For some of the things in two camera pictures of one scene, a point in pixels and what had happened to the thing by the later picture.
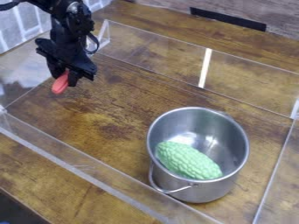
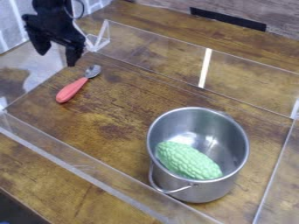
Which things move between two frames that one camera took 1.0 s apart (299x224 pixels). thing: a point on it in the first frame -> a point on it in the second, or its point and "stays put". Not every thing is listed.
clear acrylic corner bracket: (97, 41) stays put
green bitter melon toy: (187, 162) stays put
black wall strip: (261, 26) stays put
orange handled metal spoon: (61, 83) -> (71, 88)
